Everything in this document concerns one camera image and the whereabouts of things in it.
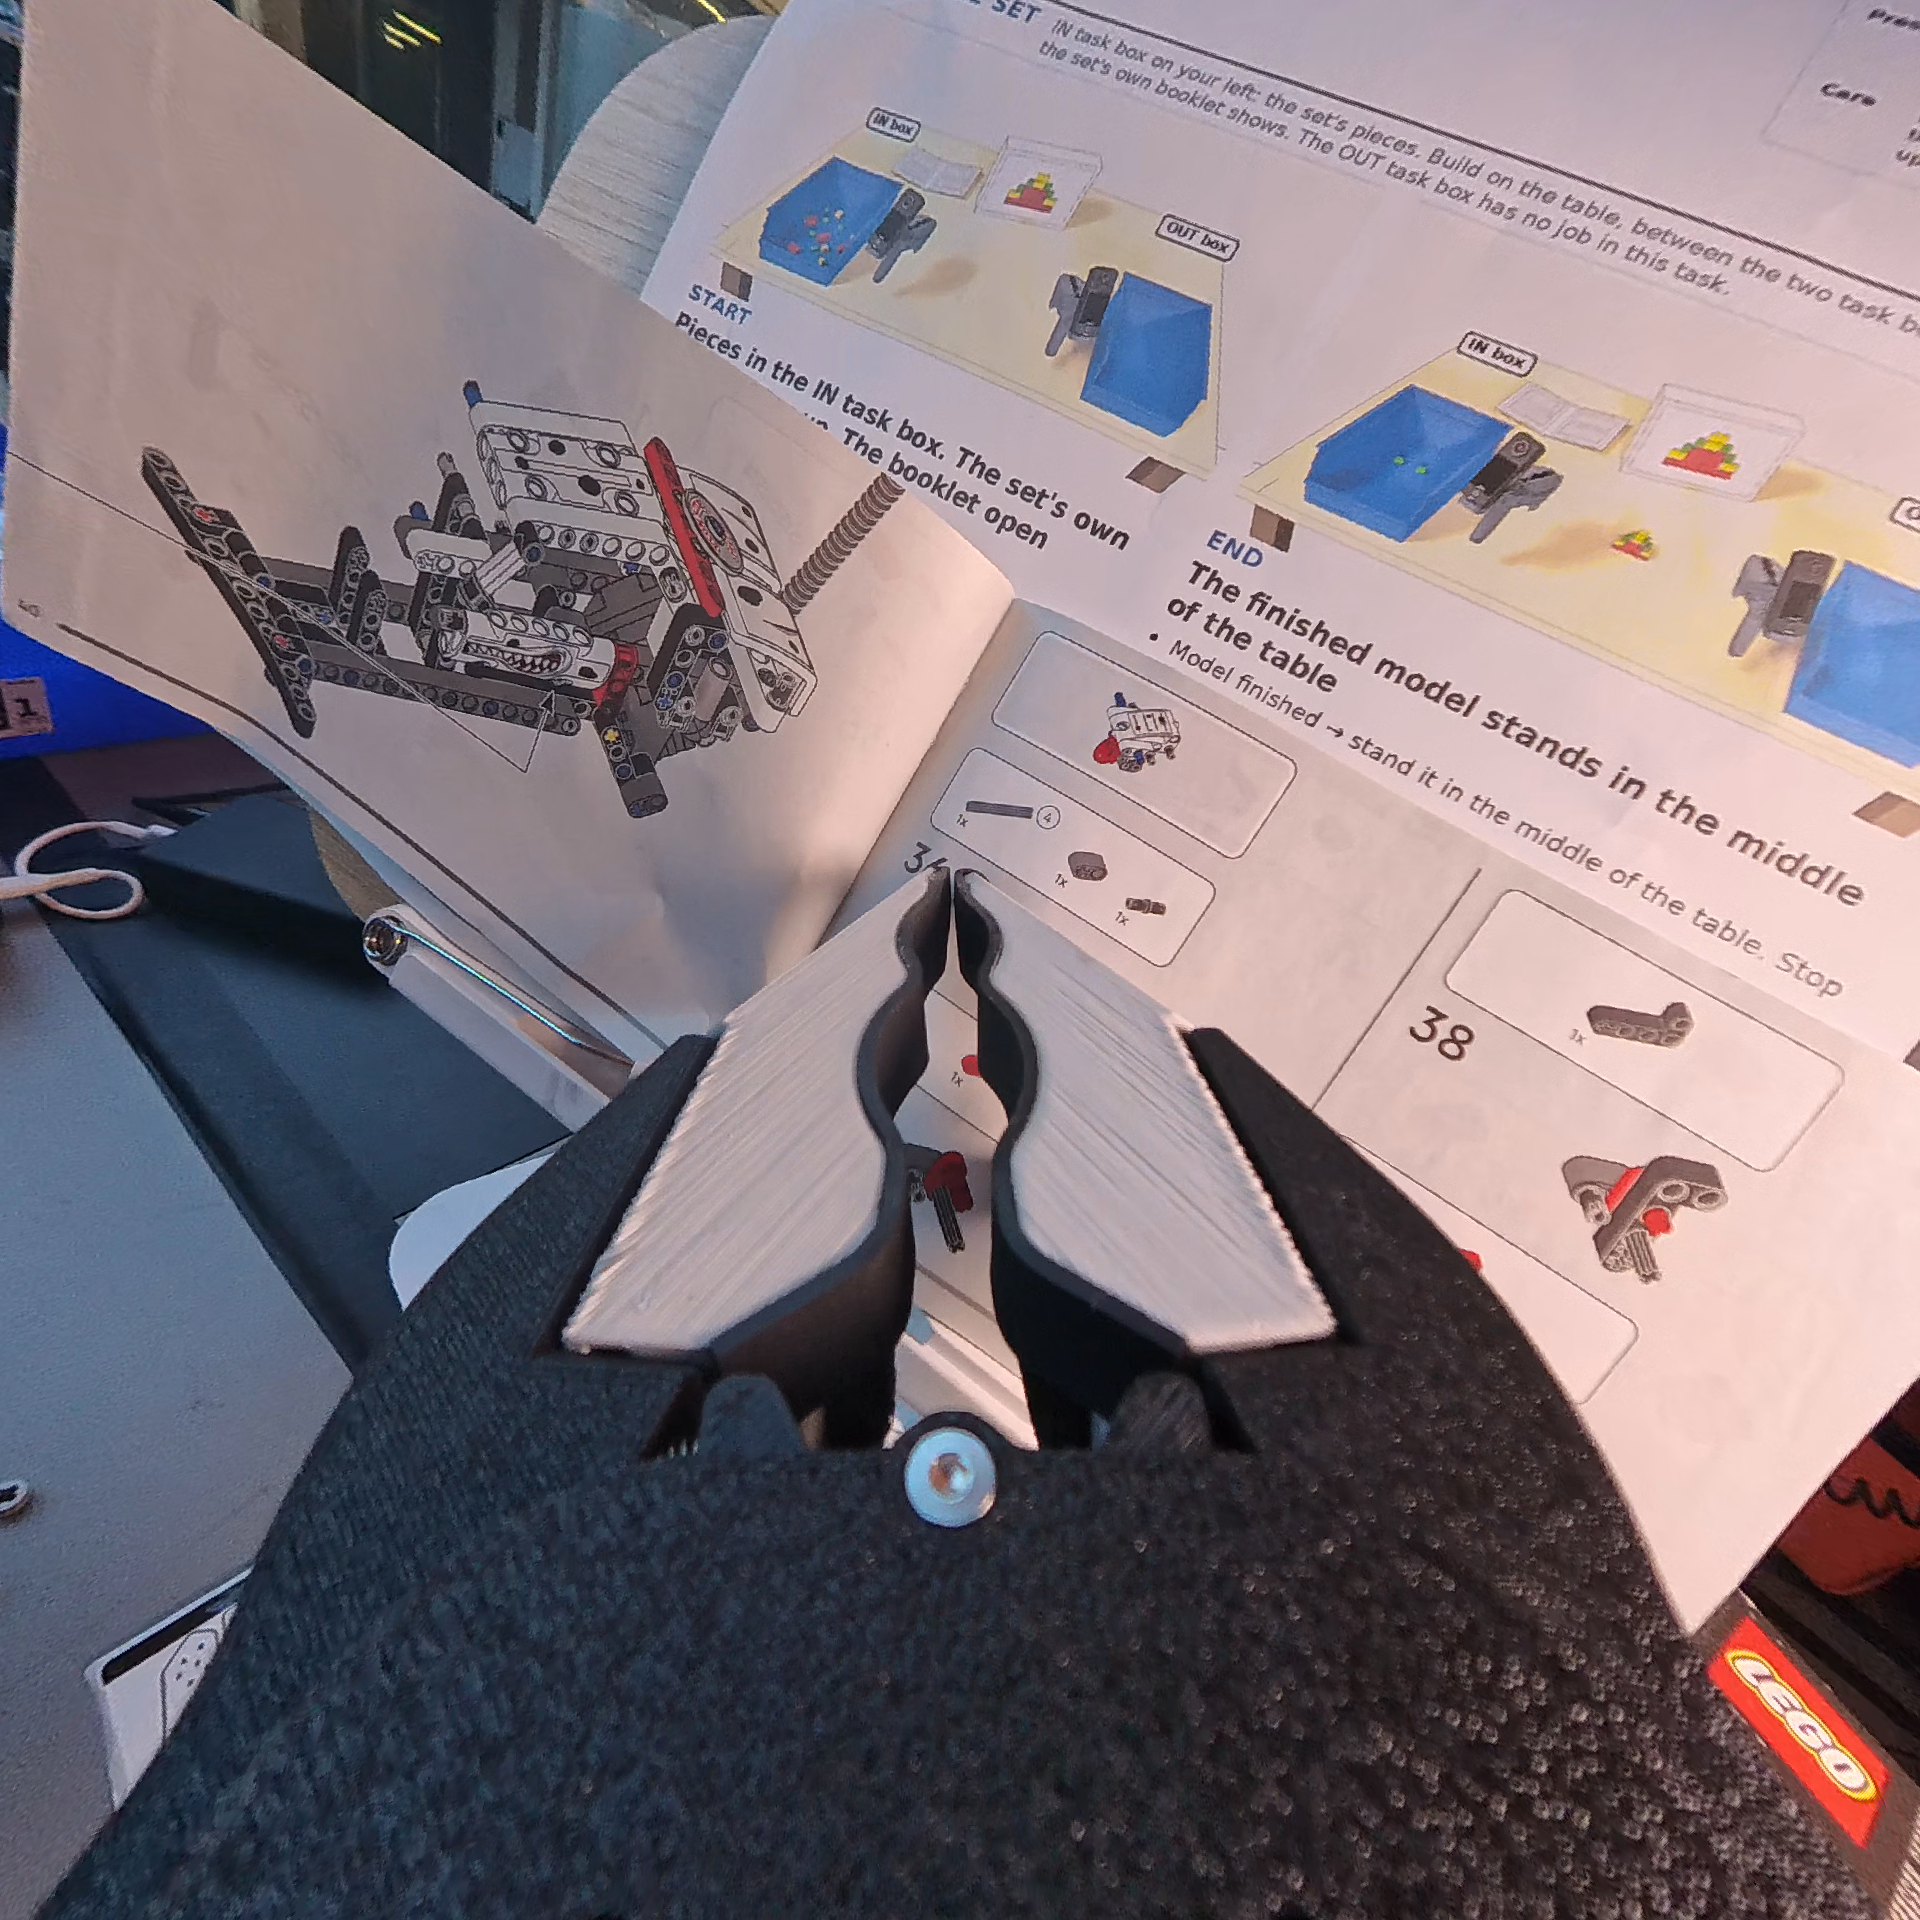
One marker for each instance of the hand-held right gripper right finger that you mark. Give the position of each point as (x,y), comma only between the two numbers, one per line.
(1155,1184)

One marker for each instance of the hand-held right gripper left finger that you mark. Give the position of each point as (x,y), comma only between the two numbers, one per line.
(751,1184)

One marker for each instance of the toy instruction booklet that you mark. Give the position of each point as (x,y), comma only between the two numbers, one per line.
(301,300)

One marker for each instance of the grey desk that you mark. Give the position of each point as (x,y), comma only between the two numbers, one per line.
(121,1351)

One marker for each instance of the white book stand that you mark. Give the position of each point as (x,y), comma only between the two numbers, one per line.
(495,1034)

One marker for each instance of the white sticker sheet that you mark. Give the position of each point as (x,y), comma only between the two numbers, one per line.
(158,1694)

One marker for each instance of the toy truck box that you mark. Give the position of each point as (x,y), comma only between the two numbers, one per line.
(1800,1754)

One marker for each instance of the printed instruction sheet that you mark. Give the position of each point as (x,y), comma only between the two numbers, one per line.
(1425,225)

